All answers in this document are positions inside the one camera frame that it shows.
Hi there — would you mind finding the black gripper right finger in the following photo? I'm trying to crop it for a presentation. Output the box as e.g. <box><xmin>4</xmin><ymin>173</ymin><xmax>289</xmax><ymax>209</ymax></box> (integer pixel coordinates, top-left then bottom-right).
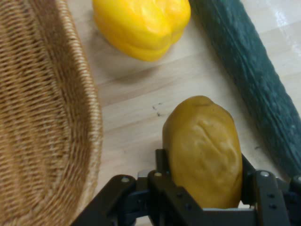
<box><xmin>240</xmin><ymin>153</ymin><xmax>301</xmax><ymax>226</ymax></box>

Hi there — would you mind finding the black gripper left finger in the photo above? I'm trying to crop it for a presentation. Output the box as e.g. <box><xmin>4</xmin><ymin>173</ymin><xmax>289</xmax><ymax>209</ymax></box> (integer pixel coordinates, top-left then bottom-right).
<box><xmin>70</xmin><ymin>148</ymin><xmax>203</xmax><ymax>226</ymax></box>

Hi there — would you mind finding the brownish yellow potato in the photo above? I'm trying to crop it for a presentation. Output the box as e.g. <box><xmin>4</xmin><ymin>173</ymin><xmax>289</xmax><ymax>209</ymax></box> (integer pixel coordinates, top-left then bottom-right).
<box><xmin>162</xmin><ymin>95</ymin><xmax>243</xmax><ymax>210</ymax></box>

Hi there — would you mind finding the bamboo cutting board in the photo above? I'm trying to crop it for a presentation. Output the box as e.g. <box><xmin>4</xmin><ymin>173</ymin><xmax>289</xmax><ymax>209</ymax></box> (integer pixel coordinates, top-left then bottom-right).
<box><xmin>54</xmin><ymin>0</ymin><xmax>301</xmax><ymax>226</ymax></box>

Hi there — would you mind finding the long dark green cucumber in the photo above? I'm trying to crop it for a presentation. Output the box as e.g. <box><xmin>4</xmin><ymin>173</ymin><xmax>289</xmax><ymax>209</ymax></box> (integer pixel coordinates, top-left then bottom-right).
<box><xmin>189</xmin><ymin>0</ymin><xmax>301</xmax><ymax>177</ymax></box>

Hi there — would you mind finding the yellow bell pepper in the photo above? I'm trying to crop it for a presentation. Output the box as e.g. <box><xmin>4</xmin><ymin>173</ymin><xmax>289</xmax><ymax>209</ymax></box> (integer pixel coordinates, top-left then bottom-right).
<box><xmin>92</xmin><ymin>0</ymin><xmax>191</xmax><ymax>63</ymax></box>

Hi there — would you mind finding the woven wicker basket with handles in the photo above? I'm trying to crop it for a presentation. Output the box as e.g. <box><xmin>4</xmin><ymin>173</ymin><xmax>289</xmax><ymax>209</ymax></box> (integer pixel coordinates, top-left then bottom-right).
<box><xmin>0</xmin><ymin>0</ymin><xmax>104</xmax><ymax>226</ymax></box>

